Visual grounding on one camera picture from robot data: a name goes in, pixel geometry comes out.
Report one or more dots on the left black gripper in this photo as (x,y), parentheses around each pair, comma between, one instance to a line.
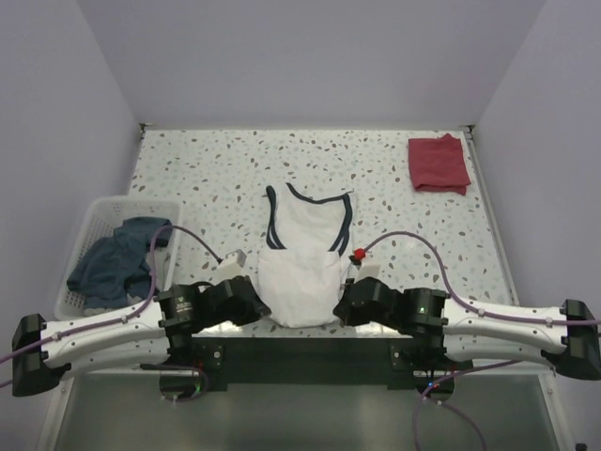
(255,309)

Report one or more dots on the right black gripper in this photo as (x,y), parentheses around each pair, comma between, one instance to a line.
(346,313)

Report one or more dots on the white navy tank top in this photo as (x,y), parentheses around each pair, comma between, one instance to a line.
(303,265)

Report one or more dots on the red tank top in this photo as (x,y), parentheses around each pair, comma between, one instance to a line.
(437,165)

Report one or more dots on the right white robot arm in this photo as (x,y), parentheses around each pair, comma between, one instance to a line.
(563,338)

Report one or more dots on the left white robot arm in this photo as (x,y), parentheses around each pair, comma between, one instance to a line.
(42,351)

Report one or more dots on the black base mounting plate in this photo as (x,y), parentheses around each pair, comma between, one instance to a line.
(397,363)

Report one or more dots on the dark navy garment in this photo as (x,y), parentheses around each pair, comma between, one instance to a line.
(114,273)

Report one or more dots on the white plastic laundry basket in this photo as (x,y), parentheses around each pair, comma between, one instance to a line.
(103,216)

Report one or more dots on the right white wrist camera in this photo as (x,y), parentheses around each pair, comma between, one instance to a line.
(365,265)

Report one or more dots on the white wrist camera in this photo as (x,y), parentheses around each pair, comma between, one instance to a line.
(365,265)
(232,266)

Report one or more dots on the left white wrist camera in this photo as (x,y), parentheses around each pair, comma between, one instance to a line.
(232,266)

